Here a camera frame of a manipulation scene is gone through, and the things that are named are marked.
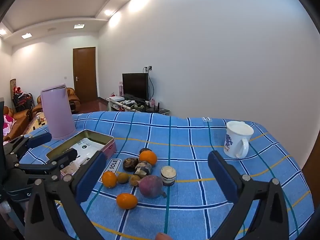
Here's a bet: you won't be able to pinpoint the dark brown wrinkled fruit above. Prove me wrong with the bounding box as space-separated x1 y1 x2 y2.
122 157 139 172

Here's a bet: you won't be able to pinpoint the blue plaid cloth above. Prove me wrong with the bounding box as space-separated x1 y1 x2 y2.
19 110 315 240

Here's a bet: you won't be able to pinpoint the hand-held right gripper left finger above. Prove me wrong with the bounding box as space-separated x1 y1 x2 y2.
24 151 108 240

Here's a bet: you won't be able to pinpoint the brown leather armchair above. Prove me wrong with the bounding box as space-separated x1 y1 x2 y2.
37 87 81 113

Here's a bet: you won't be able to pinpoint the printed snack packet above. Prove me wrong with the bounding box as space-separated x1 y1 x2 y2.
134 161 153 176

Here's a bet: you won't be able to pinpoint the white mug with blue print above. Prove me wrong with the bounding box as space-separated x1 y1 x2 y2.
223 121 254 159

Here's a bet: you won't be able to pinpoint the low television cabinet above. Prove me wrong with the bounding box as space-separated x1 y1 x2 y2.
105 95 172 117

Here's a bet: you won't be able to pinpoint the pink floral cushion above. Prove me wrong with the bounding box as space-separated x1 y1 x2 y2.
3 115 17 137

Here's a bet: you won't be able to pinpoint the wooden coffee table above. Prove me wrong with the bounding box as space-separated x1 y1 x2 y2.
24 112 49 135

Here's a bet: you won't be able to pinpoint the small orange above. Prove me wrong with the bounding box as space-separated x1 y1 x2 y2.
101 171 118 188
116 193 138 210

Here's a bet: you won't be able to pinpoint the stacked dark chairs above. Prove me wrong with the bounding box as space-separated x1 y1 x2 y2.
12 86 34 112

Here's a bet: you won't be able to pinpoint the purple radish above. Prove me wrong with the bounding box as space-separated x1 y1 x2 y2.
138 175 167 200

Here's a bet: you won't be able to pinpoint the white printed paper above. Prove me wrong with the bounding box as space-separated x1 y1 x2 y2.
67 137 105 160

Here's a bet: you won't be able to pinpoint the small brown longan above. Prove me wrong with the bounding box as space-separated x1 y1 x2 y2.
129 174 141 187
117 172 130 184

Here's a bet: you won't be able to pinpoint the black power cable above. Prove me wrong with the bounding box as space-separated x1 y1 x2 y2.
147 70 155 100

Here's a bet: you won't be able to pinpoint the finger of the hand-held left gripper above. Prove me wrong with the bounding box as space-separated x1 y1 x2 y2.
3 132 52 157
15 148 78 180

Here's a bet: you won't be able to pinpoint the pink tin box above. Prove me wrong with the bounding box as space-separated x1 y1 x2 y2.
46 129 117 177

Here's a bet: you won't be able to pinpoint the small white cream jar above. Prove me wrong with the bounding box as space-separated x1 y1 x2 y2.
160 166 177 187

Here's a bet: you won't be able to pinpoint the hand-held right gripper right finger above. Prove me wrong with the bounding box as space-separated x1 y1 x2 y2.
207 151 295 240

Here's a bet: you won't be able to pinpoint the brown leather sofa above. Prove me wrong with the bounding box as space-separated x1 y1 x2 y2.
2 106 33 142

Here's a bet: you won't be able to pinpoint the brown wooden door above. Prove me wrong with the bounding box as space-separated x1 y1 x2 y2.
73 47 98 103

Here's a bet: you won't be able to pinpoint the black router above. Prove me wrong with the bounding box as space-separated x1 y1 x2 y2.
146 100 162 113

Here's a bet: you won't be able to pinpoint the large orange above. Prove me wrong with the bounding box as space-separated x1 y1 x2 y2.
139 151 158 167

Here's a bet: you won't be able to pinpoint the black television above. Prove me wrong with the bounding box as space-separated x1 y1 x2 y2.
122 73 150 102

